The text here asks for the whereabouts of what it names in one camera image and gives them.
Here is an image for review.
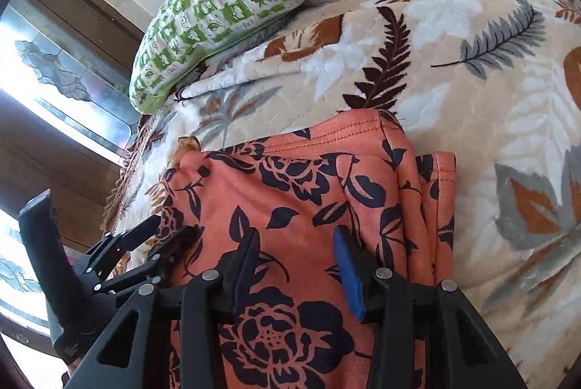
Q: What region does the orange floral garment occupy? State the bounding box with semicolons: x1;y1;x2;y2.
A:
159;108;457;389

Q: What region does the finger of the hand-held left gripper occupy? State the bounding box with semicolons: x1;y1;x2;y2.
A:
86;214;162;269
93;226;200;296

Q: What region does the green patterned pillow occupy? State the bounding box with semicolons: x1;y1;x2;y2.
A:
129;0;317;115

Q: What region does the wooden window frame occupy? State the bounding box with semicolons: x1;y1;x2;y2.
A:
0;0;155;245

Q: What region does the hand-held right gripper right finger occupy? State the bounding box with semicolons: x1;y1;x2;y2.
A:
333;226;529;389

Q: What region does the leaf print blanket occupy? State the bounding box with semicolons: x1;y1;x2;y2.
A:
102;0;581;389

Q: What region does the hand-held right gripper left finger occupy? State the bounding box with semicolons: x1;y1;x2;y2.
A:
61;228;261;389

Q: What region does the stained glass window pane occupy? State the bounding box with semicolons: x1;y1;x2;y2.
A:
0;0;132;163
0;208;69;335

